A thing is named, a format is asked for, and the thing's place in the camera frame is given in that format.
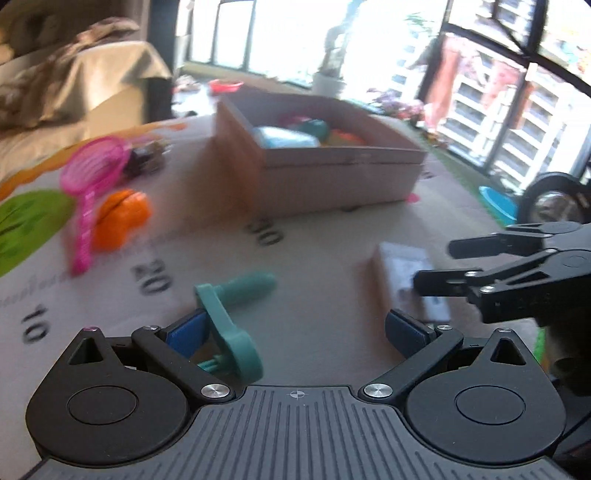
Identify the dark brown small toy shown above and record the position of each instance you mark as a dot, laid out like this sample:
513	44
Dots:
147	157

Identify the brown patterned blanket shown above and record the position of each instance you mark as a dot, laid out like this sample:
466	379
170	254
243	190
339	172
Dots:
51	69

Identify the pink flowers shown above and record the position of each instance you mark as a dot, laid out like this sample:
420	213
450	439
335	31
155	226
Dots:
399	107

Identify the small white box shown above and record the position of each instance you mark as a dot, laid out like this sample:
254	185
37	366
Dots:
402	272

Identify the cardboard box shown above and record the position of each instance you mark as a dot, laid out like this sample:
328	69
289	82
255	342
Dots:
323	177

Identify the light blue toy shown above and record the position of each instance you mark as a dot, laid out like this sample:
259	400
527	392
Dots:
286	137

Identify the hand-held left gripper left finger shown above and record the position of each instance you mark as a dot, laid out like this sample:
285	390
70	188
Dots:
185	336

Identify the hanging orange clothes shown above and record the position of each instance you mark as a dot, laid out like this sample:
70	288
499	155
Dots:
455	78

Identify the cream covered sofa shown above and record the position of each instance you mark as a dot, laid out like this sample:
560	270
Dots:
92	92

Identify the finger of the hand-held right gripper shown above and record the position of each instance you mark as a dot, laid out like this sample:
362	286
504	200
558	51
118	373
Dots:
461	282
508	240

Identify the green turf mat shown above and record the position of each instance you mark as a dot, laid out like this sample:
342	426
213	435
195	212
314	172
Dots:
461	168

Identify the potted plant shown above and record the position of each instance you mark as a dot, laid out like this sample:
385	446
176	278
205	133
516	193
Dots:
336	46

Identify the red bowl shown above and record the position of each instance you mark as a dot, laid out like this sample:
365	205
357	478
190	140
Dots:
225	86

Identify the orange toy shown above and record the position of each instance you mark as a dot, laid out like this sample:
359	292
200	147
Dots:
345	136

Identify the pink toy net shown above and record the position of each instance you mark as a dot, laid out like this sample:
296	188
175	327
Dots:
92	170

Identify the printed play mat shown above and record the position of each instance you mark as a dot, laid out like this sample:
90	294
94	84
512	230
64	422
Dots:
314	258

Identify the teal toy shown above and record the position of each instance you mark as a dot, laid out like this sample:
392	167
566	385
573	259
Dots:
314	128

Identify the orange toy fruit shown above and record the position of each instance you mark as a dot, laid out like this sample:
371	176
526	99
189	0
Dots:
121	218

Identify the white flower pot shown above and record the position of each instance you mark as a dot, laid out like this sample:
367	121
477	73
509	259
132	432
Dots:
328	84

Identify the blue plastic basin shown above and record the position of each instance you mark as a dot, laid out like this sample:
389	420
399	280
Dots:
498	203

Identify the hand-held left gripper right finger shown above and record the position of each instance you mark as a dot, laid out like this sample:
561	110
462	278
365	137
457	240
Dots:
407	335

